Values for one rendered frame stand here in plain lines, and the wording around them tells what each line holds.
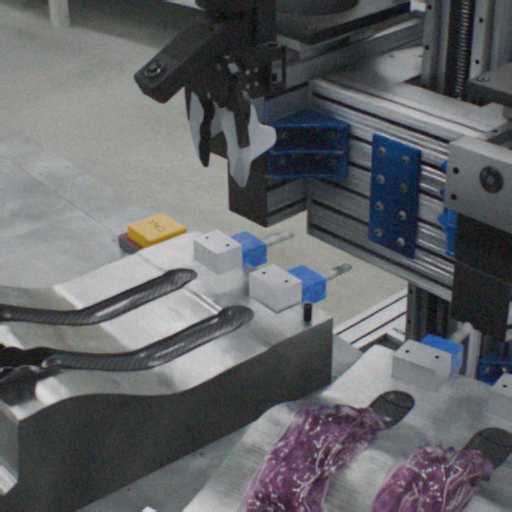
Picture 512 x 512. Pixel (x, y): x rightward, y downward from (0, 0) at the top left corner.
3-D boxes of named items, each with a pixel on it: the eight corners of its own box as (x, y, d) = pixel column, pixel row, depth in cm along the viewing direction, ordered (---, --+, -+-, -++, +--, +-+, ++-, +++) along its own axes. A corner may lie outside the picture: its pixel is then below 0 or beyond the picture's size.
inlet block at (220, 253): (278, 244, 139) (278, 206, 136) (304, 259, 135) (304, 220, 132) (194, 277, 132) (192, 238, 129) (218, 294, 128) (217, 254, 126)
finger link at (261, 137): (290, 177, 123) (275, 96, 120) (248, 191, 119) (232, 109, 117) (273, 175, 125) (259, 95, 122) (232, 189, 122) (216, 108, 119)
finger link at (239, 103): (259, 146, 118) (244, 64, 115) (247, 149, 117) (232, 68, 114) (234, 144, 122) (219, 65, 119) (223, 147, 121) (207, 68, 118)
